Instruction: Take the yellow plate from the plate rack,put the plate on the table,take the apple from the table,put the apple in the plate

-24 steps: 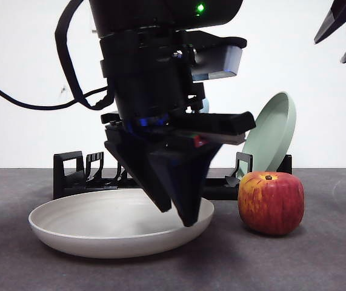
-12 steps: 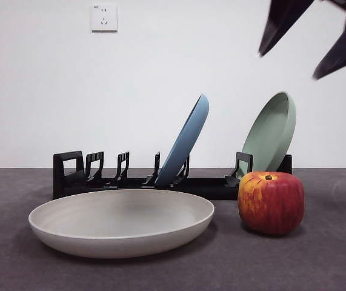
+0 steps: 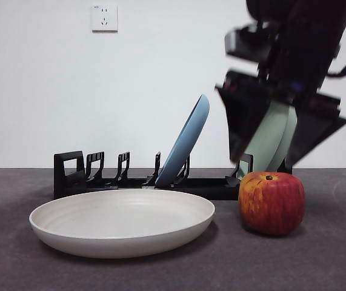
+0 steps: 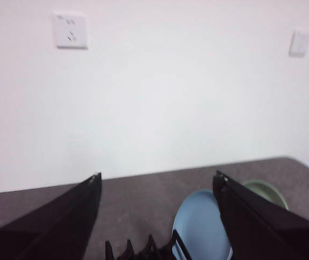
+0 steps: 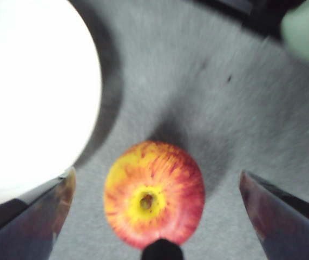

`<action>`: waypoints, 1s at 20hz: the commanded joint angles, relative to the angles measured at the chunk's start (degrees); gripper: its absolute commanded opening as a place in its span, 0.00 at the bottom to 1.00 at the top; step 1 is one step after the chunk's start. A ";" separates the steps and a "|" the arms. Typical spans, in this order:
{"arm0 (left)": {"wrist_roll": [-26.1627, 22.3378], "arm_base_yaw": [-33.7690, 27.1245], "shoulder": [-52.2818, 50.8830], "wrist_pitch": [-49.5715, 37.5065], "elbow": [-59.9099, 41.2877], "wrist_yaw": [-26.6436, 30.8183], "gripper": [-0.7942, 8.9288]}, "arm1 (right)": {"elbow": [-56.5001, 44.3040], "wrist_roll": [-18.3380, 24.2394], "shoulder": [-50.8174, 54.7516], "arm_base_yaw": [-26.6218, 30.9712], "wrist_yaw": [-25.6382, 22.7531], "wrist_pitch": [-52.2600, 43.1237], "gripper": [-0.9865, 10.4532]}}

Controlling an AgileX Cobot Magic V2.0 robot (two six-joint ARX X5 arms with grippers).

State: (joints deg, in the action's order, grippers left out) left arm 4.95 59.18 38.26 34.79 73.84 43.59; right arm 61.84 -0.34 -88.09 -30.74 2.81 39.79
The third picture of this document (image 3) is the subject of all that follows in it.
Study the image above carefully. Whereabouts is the red yellow apple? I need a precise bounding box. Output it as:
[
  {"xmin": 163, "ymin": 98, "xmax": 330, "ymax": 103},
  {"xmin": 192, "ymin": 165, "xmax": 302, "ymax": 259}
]
[{"xmin": 238, "ymin": 170, "xmax": 306, "ymax": 236}]

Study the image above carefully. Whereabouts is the cream yellow plate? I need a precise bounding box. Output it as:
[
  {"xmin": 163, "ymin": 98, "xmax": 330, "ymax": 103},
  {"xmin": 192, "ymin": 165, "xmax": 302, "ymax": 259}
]
[{"xmin": 28, "ymin": 187, "xmax": 216, "ymax": 259}]

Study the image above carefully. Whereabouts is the pale green plate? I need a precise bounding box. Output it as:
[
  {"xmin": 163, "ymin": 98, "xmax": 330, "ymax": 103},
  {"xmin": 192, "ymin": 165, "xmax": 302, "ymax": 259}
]
[{"xmin": 242, "ymin": 99, "xmax": 298, "ymax": 177}]

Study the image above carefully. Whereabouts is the blue plate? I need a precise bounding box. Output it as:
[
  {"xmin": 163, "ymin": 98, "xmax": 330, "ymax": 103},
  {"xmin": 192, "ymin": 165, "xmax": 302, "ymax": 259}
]
[{"xmin": 155, "ymin": 93, "xmax": 211, "ymax": 185}]

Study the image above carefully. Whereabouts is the black plate rack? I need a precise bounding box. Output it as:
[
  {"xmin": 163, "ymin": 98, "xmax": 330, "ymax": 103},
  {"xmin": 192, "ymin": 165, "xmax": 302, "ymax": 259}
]
[{"xmin": 53, "ymin": 150, "xmax": 293, "ymax": 201}]

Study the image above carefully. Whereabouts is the white wall socket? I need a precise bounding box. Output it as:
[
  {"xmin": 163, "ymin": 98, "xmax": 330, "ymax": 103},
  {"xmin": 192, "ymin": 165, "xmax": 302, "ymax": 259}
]
[{"xmin": 91, "ymin": 4, "xmax": 119, "ymax": 33}]

